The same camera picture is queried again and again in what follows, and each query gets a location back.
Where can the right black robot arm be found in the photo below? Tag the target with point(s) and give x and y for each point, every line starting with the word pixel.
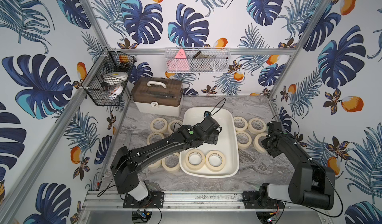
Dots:
pixel 311 185

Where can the white item in basket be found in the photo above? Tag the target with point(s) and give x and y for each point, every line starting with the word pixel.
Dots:
pixel 113 84

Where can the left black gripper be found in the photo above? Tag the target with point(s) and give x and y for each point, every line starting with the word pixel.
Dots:
pixel 213 128

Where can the black wire basket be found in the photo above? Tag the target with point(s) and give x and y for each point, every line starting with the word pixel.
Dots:
pixel 108 62

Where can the brown lidded storage case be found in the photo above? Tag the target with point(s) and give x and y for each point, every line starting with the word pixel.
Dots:
pixel 158 96

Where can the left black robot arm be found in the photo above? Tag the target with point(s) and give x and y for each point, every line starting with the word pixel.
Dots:
pixel 127 164

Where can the white mesh wall basket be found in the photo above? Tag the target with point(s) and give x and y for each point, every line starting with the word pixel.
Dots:
pixel 202 60

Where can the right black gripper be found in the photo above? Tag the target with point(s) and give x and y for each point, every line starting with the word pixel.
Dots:
pixel 274 153

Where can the cream masking tape roll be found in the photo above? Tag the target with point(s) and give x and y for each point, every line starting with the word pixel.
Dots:
pixel 154 137
pixel 257 142
pixel 155 165
pixel 171 163
pixel 174 125
pixel 257 126
pixel 215 161
pixel 159 125
pixel 244 140
pixel 195 159
pixel 240 123

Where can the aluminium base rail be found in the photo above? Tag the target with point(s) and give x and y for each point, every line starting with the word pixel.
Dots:
pixel 186 201

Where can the pink triangular item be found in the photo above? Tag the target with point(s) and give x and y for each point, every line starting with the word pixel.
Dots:
pixel 179 63

